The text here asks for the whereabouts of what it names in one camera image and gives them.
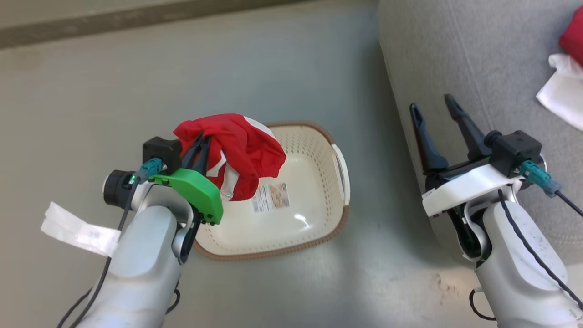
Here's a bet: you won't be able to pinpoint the red and white shirt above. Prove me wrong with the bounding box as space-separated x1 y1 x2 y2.
536 5 583 132

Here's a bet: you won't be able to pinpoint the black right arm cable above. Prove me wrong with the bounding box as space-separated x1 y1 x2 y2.
496 189 583 311

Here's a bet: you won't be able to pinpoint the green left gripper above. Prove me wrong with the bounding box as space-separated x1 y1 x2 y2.
152 133 224 226

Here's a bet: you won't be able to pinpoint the paper label sticker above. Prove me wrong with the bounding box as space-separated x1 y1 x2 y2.
251 182 291 214

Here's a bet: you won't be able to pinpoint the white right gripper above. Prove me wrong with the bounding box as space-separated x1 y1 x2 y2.
409 93 525 218

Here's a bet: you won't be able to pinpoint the teal left camera connector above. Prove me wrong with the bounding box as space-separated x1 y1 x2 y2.
138 157 165 181

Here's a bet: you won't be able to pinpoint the white tape tag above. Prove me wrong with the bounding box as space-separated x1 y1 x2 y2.
41 201 122 258

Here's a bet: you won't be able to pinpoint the black right camera cable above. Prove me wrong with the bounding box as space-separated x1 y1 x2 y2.
553 190 583 218

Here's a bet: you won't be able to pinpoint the red shorts with white stripe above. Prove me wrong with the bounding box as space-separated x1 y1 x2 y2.
173 113 287 202

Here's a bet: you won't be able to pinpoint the cream plastic laundry basket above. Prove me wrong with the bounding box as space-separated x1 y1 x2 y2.
193 121 351 261

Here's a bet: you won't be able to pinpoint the grey fabric sofa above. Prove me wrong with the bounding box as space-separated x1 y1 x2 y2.
377 0 583 266

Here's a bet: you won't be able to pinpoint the teal camera connector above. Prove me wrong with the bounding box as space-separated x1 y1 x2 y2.
138 157 165 181
519 160 562 198

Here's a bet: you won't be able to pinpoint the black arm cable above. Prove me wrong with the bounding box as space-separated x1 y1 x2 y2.
56 177 143 328
496 189 583 311

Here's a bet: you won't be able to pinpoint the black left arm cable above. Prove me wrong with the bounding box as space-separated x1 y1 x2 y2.
56 177 143 328

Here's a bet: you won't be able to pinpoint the teal right camera connector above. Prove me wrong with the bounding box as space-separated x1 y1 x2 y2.
519 160 562 198

